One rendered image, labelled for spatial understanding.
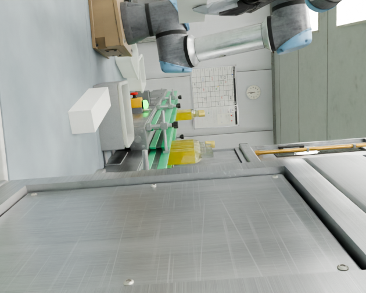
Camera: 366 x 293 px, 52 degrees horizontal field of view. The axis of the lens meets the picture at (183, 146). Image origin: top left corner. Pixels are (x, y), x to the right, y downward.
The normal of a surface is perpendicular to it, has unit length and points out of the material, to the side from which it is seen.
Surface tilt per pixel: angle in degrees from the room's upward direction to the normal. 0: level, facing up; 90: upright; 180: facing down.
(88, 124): 90
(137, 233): 90
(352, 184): 90
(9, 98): 0
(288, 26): 109
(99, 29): 90
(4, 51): 0
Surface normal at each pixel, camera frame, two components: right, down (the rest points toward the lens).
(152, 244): -0.07, -0.97
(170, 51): -0.34, 0.14
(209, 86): -0.01, 0.23
